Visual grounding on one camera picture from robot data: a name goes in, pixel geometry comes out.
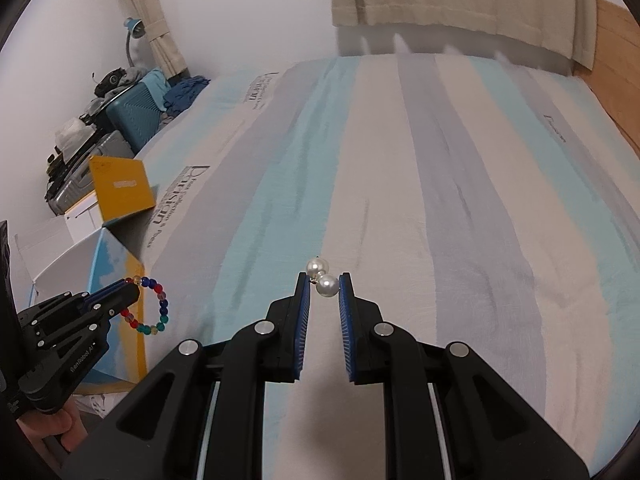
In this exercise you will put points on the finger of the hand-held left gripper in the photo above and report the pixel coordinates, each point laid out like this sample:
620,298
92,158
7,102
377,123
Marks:
70,302
115,302

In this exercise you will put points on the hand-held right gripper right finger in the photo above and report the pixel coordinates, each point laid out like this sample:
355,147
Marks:
346,330

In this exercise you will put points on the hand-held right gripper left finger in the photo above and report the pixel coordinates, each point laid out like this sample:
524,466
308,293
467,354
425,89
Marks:
302,330

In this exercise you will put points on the white cardboard box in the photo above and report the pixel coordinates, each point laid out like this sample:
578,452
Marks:
67,262

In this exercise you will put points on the double pearl earring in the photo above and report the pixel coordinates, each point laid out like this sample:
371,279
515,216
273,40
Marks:
327,286

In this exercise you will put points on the person's left hand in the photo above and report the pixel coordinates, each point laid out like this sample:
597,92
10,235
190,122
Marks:
67,425

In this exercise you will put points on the grey suitcase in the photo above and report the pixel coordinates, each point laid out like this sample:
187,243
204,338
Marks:
65,197

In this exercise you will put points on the black flat case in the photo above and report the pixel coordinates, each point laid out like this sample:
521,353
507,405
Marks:
80,149

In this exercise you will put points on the clear plastic bag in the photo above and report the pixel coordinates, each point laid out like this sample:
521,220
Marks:
72,132

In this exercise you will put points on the striped bed sheet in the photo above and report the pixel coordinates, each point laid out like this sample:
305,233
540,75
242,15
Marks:
450,185

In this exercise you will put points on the teal suitcase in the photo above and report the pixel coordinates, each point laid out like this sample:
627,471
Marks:
135,115

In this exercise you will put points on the blue clothes pile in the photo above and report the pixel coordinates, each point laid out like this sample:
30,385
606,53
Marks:
185,92

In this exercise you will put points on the black bag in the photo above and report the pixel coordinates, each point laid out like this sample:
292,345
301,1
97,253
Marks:
112,80

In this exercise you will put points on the grey cloth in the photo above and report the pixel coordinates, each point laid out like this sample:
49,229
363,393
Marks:
134,74

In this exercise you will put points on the tied beige curtain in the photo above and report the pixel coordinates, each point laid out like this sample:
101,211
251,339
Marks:
165,40

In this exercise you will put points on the blue desk lamp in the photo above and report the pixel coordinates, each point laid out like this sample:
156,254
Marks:
134,25

